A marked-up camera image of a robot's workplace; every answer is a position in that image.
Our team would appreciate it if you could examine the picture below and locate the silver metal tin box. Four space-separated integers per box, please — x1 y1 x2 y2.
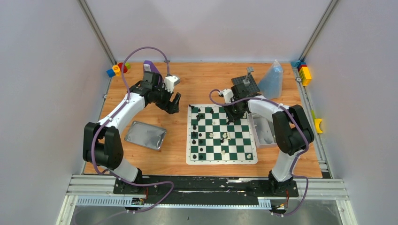
248 113 277 149

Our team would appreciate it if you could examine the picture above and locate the green white chess board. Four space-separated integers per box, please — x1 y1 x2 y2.
186 104 258 165

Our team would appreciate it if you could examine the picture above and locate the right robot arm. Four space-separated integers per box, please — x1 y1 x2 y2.
219 84 314 196

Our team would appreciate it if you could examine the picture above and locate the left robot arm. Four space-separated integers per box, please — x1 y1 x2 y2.
83 72 181 194

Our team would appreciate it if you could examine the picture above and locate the dark grey lego baseplate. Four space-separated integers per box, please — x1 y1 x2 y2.
231 75 260 94

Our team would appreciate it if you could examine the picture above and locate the purple metronome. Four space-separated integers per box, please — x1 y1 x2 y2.
143 60 163 85

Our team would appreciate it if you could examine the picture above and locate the silver tin lid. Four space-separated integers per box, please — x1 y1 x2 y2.
124 121 167 151

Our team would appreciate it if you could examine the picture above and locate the red wooden cylinder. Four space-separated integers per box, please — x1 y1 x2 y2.
117 62 128 73

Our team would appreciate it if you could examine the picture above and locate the blue plastic bag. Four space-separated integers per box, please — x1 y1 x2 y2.
258 60 283 99

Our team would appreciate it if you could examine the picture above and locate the grey lego tower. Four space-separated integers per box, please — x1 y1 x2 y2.
243 67 254 86

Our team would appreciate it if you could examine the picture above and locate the green wooden block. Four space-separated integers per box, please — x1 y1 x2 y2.
124 62 131 70

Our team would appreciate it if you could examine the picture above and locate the yellow wooden cylinder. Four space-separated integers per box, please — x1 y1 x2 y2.
112 65 122 76

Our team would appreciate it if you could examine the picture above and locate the blue wooden block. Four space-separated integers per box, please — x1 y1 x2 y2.
106 69 116 78

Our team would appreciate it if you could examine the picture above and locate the colourful lego brick stack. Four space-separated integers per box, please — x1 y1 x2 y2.
291 60 312 86

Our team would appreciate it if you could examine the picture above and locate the yellow curved block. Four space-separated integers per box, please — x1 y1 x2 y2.
311 110 323 134

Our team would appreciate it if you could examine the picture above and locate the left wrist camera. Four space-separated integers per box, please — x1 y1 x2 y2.
163 75 180 93

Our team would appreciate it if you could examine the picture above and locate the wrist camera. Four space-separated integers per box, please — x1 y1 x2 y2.
163 75 180 93
219 89 234 104

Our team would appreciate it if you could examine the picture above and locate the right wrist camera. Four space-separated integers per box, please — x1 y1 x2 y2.
219 89 234 104

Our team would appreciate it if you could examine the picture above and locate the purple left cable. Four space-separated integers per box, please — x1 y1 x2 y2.
90 46 175 225

